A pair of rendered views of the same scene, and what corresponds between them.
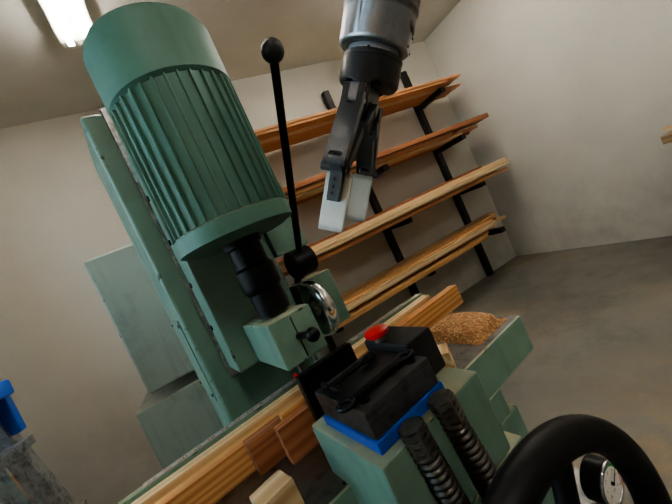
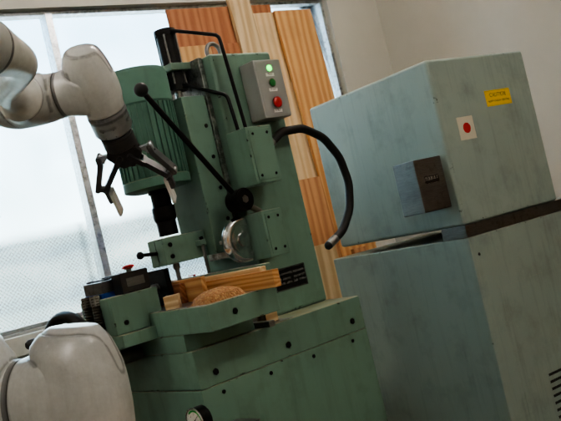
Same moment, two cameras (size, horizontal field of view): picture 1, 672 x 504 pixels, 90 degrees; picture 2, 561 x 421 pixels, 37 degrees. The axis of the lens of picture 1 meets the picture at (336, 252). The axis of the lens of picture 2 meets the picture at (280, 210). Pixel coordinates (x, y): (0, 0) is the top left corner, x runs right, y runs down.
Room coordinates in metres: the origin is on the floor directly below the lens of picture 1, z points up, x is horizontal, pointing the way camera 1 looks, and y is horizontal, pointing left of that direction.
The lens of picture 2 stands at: (0.36, -2.08, 1.03)
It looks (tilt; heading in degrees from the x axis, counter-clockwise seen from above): 1 degrees up; 78
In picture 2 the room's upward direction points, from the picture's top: 13 degrees counter-clockwise
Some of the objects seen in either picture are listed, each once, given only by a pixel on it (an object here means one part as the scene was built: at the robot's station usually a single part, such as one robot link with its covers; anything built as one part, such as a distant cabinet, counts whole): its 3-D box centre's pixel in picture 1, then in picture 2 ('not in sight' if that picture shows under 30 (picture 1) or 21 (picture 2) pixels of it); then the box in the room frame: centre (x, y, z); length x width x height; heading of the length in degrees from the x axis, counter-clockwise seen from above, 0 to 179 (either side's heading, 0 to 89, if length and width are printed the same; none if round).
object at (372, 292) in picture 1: (392, 199); not in sight; (3.04, -0.67, 1.20); 2.71 x 0.56 x 2.40; 114
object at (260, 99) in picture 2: not in sight; (265, 91); (0.86, 0.17, 1.40); 0.10 x 0.06 x 0.16; 31
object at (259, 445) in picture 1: (320, 404); not in sight; (0.49, 0.12, 0.92); 0.23 x 0.02 x 0.04; 121
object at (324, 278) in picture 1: (317, 302); (265, 234); (0.75, 0.08, 1.02); 0.09 x 0.07 x 0.12; 121
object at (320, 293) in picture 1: (317, 308); (241, 240); (0.68, 0.08, 1.02); 0.12 x 0.03 x 0.12; 31
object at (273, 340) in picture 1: (284, 338); (179, 251); (0.53, 0.13, 1.03); 0.14 x 0.07 x 0.09; 31
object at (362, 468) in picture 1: (405, 436); (122, 312); (0.35, 0.01, 0.91); 0.15 x 0.14 x 0.09; 121
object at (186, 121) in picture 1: (195, 145); (145, 131); (0.51, 0.12, 1.35); 0.18 x 0.18 x 0.31
